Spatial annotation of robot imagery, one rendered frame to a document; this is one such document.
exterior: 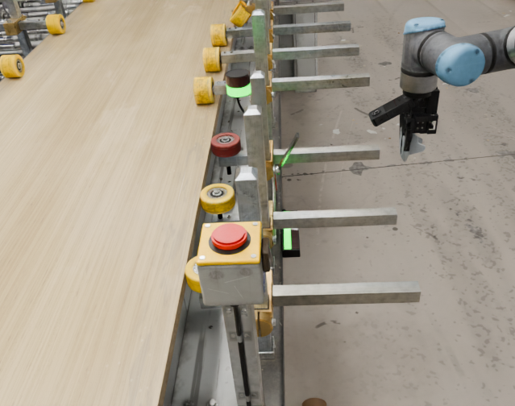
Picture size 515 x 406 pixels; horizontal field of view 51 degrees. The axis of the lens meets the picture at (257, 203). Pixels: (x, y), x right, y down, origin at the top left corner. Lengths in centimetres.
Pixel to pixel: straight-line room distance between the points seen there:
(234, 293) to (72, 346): 44
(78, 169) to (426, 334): 138
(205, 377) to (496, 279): 150
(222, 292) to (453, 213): 219
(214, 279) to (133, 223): 63
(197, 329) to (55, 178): 52
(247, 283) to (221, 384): 64
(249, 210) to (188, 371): 49
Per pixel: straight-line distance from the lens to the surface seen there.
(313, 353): 204
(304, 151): 146
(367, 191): 281
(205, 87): 163
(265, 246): 61
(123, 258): 112
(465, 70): 125
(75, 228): 124
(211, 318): 134
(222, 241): 59
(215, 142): 144
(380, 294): 109
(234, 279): 60
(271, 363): 114
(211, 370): 125
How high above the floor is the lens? 161
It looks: 36 degrees down
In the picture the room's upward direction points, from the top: 5 degrees counter-clockwise
